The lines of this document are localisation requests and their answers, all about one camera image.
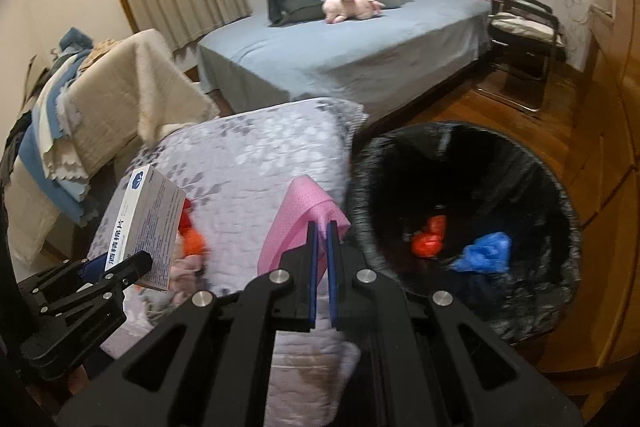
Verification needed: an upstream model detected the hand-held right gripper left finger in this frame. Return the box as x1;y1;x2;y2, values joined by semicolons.
57;222;319;427

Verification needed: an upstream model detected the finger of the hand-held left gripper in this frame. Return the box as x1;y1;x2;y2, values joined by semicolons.
16;258;109;309
20;251;154;381

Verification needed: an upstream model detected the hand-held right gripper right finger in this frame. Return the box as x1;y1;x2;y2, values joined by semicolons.
327;221;584;427

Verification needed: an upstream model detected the white cardboard box blue print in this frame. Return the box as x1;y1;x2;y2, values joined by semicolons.
102;164;188;293

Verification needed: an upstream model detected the pink cloth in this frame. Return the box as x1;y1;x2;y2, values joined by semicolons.
257;174;351;280

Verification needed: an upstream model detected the trash bin with black bag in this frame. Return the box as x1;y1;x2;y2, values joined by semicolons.
345;121;584;348

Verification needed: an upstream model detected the pale pink crumpled wrap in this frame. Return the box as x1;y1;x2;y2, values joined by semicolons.
167;256;207;290

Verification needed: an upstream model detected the red plastic bag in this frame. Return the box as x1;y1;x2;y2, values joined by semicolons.
410;214;447;259

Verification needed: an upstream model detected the blue scalloped cloth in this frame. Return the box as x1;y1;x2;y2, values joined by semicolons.
17;56;101;229

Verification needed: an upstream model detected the grey floral quilted blanket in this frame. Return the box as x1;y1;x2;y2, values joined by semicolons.
82;97;369;427

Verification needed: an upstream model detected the blue plastic bag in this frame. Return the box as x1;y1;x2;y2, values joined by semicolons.
450;231;513;276

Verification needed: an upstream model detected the bed with blue sheet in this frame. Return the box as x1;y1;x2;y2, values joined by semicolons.
197;0;494;120

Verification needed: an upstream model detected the blue fuzzy cloth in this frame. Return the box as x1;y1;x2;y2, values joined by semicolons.
59;26;96;55

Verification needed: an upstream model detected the pink plush toy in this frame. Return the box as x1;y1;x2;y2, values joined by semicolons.
321;0;386;26

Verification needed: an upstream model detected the black metal chair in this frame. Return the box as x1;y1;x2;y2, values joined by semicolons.
474;0;569;114

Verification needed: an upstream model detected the wooden wardrobe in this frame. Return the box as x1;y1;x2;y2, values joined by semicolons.
525;0;640;408

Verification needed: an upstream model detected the striped chair cushion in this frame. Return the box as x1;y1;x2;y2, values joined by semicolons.
489;12;564;44

